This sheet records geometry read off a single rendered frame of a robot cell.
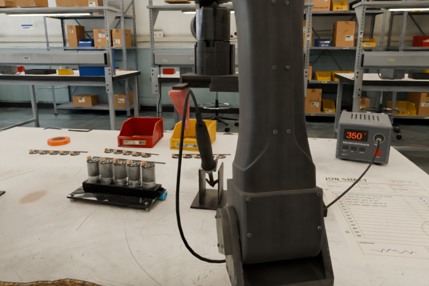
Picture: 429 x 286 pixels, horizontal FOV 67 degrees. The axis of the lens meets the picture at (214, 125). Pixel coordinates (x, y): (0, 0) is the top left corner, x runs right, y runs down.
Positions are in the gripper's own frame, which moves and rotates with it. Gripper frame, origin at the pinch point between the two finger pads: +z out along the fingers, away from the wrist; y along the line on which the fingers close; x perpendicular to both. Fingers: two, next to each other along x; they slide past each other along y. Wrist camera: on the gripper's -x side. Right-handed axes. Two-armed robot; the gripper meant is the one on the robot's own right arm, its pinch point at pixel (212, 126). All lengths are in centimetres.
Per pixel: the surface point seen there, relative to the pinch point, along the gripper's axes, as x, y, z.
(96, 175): 2.9, 21.8, 9.7
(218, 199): 4.1, -1.7, 11.9
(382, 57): -228, -95, -6
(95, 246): 18.5, 13.2, 13.4
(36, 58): -216, 207, -4
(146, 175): 4.0, 11.3, 8.5
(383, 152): -21.5, -35.6, 9.7
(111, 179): 2.9, 18.8, 10.2
